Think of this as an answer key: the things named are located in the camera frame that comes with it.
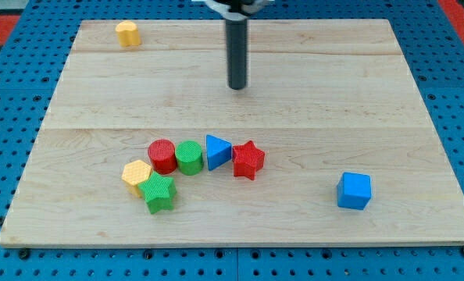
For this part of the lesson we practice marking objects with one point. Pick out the blue cube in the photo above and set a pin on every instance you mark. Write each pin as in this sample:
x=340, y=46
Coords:
x=354, y=191

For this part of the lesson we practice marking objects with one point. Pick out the green star block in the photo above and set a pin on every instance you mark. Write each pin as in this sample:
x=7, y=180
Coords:
x=158, y=192

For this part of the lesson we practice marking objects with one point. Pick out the blue triangle block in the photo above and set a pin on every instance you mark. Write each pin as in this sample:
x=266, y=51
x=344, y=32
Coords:
x=218, y=151

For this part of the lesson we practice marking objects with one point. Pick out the yellow hexagon block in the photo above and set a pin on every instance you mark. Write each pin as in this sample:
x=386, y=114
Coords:
x=135, y=173

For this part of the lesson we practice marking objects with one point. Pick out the yellow heart block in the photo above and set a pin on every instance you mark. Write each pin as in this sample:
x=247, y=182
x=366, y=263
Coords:
x=127, y=34

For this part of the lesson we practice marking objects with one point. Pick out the red cylinder block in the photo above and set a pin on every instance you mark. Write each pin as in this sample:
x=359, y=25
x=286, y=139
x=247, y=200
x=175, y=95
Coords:
x=161, y=153

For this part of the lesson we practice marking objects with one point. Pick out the wooden board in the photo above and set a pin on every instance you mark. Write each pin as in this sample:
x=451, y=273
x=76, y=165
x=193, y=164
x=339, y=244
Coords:
x=324, y=97

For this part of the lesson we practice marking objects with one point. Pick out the green cylinder block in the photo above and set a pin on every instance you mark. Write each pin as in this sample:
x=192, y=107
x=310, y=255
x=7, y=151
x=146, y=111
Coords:
x=189, y=157

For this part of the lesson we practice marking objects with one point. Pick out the red star block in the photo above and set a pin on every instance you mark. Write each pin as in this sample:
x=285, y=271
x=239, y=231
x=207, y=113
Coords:
x=247, y=160

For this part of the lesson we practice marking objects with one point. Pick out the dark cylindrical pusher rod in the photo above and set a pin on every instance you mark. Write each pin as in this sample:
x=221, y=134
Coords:
x=236, y=32

